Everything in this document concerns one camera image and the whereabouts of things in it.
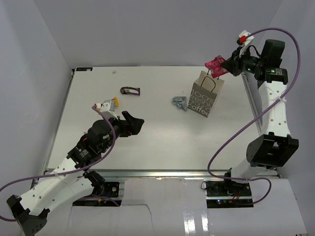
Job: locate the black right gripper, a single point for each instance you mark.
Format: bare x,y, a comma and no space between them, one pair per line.
234,64

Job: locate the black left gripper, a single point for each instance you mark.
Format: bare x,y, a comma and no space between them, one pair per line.
135,124

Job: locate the red snack packet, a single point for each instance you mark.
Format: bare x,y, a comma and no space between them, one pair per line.
215,67

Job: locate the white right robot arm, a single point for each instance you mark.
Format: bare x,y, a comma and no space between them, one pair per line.
275,145

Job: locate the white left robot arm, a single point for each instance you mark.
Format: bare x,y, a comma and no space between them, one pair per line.
72,179

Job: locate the brown paper coffee bag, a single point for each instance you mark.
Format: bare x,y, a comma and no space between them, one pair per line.
204,93

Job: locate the large yellow M&M packet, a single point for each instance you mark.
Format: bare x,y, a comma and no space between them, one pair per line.
116,102

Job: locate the brown chocolate bar wrapper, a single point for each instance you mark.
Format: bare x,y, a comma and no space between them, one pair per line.
130,91

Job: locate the grey blue snack packet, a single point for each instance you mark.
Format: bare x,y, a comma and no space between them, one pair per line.
180,102

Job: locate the blue label left corner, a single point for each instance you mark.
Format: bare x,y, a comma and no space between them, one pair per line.
83,69

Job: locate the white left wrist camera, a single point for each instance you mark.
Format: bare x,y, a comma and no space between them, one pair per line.
107,108

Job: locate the aluminium front rail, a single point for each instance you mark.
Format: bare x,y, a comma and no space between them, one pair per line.
122,175

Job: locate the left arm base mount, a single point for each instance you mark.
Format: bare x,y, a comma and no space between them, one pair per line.
108,190

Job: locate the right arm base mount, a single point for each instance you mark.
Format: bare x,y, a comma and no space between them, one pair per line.
227,194

